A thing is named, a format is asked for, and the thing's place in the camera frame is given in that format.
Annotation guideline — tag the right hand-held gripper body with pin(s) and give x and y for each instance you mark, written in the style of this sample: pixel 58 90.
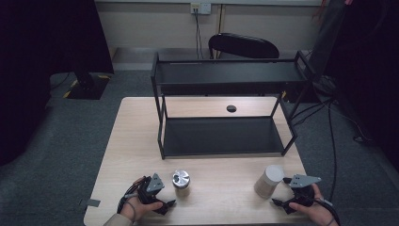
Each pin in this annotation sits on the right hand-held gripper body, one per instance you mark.
pixel 302 188

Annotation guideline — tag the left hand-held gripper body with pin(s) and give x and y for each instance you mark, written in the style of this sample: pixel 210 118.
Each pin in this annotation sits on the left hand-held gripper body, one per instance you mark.
pixel 150 190

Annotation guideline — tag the glass jar with white lid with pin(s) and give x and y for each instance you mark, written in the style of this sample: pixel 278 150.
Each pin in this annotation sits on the glass jar with white lid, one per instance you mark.
pixel 269 182

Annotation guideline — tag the glass jar with silver lid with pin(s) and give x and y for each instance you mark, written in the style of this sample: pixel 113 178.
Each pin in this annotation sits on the glass jar with silver lid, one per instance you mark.
pixel 181 180

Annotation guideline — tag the black metal two-tier shelf rack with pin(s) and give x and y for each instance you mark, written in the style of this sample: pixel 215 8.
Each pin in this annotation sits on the black metal two-tier shelf rack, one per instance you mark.
pixel 219 136

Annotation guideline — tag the person's left hand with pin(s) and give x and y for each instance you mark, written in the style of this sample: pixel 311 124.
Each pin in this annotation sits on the person's left hand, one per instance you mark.
pixel 133 207

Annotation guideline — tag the person's right hand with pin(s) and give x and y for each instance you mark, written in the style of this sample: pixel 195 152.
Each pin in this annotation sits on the person's right hand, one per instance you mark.
pixel 316 212

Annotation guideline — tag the grey tape piece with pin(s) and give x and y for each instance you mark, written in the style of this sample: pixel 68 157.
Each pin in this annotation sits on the grey tape piece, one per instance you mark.
pixel 93 202

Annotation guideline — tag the black round table grommet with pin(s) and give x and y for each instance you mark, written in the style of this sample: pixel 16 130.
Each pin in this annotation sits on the black round table grommet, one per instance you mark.
pixel 231 109

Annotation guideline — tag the black stand base yellow tape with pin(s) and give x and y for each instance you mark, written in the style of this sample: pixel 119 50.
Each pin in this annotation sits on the black stand base yellow tape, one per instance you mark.
pixel 87 86

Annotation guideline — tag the black chair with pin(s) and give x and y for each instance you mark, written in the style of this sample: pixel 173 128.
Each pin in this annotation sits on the black chair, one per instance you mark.
pixel 244 45

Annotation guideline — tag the dark curtain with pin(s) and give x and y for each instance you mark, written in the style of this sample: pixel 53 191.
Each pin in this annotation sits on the dark curtain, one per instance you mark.
pixel 37 62
pixel 370 62

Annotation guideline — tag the white wall outlet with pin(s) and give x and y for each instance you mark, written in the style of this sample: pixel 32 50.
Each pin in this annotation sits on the white wall outlet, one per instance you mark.
pixel 200 8

